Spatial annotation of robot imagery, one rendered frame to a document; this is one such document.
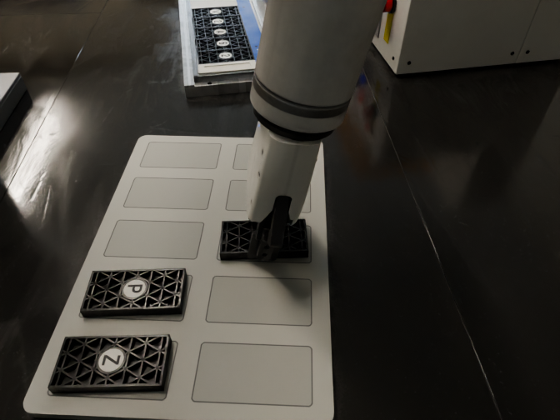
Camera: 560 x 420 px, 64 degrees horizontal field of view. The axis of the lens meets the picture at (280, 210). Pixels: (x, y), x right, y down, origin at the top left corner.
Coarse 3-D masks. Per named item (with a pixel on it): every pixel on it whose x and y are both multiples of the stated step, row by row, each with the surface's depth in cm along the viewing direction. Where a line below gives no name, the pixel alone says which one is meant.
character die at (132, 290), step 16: (96, 272) 47; (112, 272) 48; (128, 272) 48; (144, 272) 47; (160, 272) 47; (176, 272) 48; (96, 288) 47; (112, 288) 46; (128, 288) 46; (144, 288) 46; (160, 288) 46; (176, 288) 46; (96, 304) 46; (112, 304) 46; (128, 304) 45; (144, 304) 45; (160, 304) 45; (176, 304) 45
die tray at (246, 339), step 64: (128, 192) 58; (192, 192) 58; (320, 192) 58; (128, 256) 50; (192, 256) 50; (320, 256) 50; (64, 320) 45; (128, 320) 45; (192, 320) 45; (256, 320) 45; (320, 320) 45; (192, 384) 40; (256, 384) 40; (320, 384) 40
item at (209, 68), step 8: (200, 64) 77; (208, 64) 77; (216, 64) 77; (224, 64) 77; (232, 64) 77; (240, 64) 77; (248, 64) 77; (200, 72) 75; (208, 72) 75; (216, 72) 75
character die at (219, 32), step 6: (198, 30) 87; (204, 30) 87; (210, 30) 87; (216, 30) 86; (222, 30) 86; (228, 30) 87; (234, 30) 87; (240, 30) 87; (198, 36) 85; (204, 36) 86; (210, 36) 85; (216, 36) 85; (222, 36) 85; (228, 36) 85; (234, 36) 85
